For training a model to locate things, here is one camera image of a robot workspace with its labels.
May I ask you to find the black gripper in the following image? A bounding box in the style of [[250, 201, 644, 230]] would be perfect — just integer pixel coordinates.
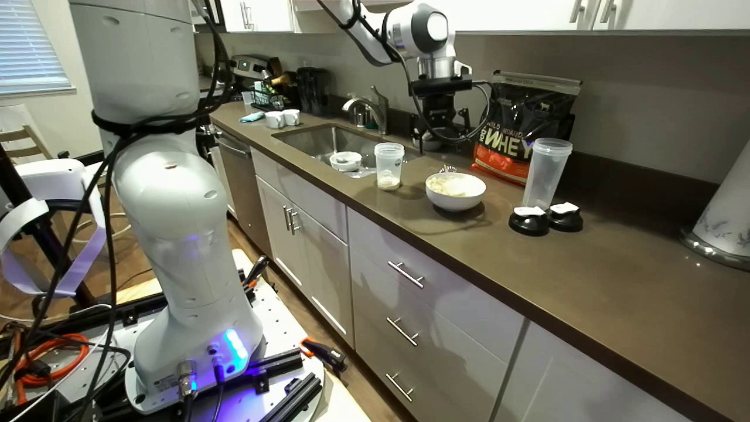
[[418, 80, 456, 151]]

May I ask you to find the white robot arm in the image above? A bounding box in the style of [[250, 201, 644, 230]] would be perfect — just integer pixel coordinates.
[[68, 0, 460, 152]]

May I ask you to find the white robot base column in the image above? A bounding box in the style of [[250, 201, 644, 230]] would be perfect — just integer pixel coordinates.
[[115, 137, 262, 416]]

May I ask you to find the clear plastic shaker cup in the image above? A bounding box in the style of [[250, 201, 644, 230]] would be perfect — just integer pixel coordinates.
[[375, 144, 405, 189]]

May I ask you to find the white bowl with powder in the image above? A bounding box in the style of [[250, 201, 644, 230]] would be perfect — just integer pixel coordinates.
[[425, 171, 486, 210]]

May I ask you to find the tall frosted shaker cup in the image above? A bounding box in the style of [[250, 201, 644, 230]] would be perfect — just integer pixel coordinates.
[[523, 139, 571, 209]]

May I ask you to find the black whey protein bag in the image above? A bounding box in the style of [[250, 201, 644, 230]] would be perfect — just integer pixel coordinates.
[[473, 71, 584, 186]]

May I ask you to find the stainless steel sink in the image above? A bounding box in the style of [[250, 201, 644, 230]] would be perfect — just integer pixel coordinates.
[[279, 124, 382, 178]]

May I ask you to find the black shaker lid white cap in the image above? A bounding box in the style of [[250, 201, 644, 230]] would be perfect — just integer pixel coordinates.
[[508, 203, 548, 236]]

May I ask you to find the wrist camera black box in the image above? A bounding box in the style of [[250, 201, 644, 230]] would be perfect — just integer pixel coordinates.
[[435, 78, 473, 94]]

